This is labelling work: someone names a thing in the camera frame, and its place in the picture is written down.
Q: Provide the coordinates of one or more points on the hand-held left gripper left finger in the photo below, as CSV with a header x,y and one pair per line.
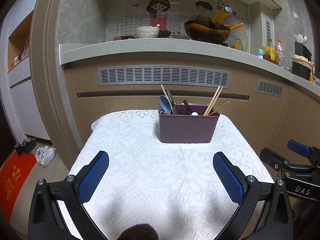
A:
x,y
93,177

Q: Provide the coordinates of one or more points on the small grey vent grille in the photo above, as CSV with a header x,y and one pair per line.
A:
x,y
270,87

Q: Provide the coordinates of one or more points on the white sneaker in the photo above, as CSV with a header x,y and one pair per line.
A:
x,y
41,153
49,157

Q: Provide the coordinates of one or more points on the clear bottle with orange cap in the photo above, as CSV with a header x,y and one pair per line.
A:
x,y
278,53

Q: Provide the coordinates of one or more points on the cartoon figure wall sticker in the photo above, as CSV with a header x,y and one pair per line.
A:
x,y
158,7
203,7

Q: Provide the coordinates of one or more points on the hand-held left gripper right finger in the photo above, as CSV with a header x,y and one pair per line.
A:
x,y
228,180

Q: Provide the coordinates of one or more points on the purple utensil holder box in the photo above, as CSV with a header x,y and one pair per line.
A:
x,y
187,130

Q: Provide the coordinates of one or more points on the grey kitchen countertop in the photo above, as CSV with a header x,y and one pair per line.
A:
x,y
150,48

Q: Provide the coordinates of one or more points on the black gas stove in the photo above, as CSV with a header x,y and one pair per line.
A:
x,y
166,33

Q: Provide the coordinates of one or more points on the white ladle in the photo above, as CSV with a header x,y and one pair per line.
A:
x,y
300,38
305,39

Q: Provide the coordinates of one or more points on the white bowl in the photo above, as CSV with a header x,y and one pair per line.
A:
x,y
147,32

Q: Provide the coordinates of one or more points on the wall lettering sticker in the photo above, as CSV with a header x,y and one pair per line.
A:
x,y
221,5

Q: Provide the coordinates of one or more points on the red door mat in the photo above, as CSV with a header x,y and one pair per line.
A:
x,y
15,180

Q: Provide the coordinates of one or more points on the black shoe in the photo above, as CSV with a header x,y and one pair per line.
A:
x,y
30,146
19,149

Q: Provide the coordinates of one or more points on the black round container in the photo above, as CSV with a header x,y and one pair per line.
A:
x,y
301,70

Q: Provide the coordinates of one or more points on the dark rounded object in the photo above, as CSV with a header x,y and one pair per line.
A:
x,y
138,232

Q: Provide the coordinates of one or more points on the blue plastic spoon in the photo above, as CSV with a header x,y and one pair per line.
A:
x,y
165,103

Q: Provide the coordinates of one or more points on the large grey vent grille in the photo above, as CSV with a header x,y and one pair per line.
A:
x,y
162,75

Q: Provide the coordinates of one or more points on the yellow-rimmed glass lid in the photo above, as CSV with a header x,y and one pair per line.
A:
x,y
243,40

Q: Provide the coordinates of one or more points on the black utensil rack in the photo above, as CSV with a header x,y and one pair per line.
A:
x,y
300,48

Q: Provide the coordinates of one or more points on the wooden kitchen cabinet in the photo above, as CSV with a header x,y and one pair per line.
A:
x,y
125,102

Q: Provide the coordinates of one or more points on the white lace tablecloth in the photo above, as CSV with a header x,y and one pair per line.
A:
x,y
160,175

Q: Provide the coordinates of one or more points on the yellow seasoning bottle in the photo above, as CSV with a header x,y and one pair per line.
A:
x,y
268,53

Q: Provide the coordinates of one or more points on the white shelf cabinet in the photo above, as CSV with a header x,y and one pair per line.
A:
x,y
22,100

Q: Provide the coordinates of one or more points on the white vented pipe cover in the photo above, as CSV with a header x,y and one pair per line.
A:
x,y
262,17

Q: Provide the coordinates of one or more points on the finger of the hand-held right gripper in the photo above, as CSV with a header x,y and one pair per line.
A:
x,y
298,148
273,160

